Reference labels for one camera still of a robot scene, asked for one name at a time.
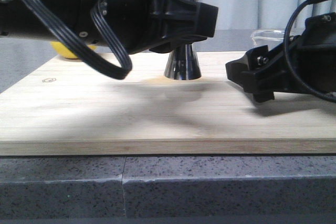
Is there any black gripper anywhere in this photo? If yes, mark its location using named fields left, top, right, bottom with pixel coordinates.
left=68, top=0, right=218, bottom=54
left=225, top=13, right=335, bottom=103

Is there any glass beaker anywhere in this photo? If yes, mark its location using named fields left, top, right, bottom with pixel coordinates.
left=250, top=29, right=285, bottom=48

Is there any steel double jigger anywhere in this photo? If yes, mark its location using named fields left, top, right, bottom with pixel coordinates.
left=164, top=0, right=202, bottom=80

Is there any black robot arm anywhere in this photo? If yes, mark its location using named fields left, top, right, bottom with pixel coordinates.
left=1, top=0, right=218, bottom=54

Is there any yellow lemon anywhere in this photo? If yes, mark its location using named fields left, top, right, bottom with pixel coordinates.
left=50, top=41, right=81, bottom=60

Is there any wooden cutting board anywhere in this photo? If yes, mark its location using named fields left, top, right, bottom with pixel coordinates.
left=1, top=51, right=335, bottom=156

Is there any black round cable right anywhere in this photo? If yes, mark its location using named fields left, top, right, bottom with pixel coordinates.
left=282, top=0, right=336, bottom=103

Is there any black ribbon cable left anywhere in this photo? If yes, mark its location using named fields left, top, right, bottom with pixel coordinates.
left=0, top=0, right=133, bottom=80

